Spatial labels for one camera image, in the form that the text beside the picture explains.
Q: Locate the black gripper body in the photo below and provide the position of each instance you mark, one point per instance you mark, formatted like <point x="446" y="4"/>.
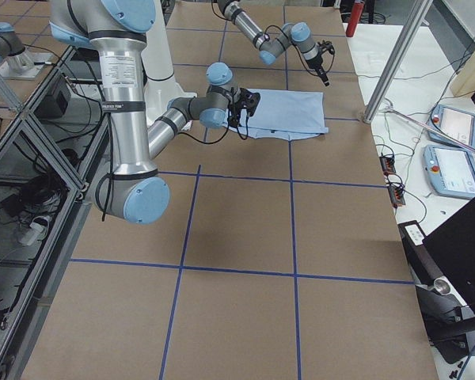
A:
<point x="233" y="112"/>
<point x="314" y="63"/>

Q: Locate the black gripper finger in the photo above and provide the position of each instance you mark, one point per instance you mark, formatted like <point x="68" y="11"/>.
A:
<point x="324" y="78"/>

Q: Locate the light blue t-shirt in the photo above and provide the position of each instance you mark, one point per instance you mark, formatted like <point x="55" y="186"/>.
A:
<point x="287" y="115"/>

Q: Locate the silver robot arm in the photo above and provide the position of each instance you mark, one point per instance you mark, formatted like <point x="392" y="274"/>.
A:
<point x="274" y="40"/>
<point x="129" y="187"/>

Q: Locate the red fire extinguisher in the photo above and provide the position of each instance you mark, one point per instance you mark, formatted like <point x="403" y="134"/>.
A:
<point x="355" y="15"/>

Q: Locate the small red circuit board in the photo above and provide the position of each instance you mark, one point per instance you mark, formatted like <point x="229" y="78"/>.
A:
<point x="387" y="164"/>

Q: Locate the upper blue teach pendant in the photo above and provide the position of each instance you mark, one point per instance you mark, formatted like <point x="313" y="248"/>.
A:
<point x="456" y="123"/>

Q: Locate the blue teach pendant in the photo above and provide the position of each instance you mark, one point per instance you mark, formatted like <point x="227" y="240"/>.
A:
<point x="450" y="171"/>
<point x="456" y="123"/>

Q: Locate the lower blue teach pendant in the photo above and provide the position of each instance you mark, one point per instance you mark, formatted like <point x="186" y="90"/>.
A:
<point x="450" y="171"/>

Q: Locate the black box under table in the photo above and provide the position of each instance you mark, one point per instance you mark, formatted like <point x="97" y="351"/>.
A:
<point x="55" y="102"/>

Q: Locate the black monitor stand assembly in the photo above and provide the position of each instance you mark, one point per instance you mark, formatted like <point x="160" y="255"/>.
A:
<point x="444" y="264"/>

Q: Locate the white power strip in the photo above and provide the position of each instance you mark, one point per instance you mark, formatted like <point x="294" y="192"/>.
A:
<point x="37" y="230"/>

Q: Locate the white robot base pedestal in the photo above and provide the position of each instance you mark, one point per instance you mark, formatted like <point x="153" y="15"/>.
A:
<point x="161" y="86"/>

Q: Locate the grey aluminium frame post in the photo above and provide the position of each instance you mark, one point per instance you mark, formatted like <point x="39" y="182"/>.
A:
<point x="414" y="20"/>

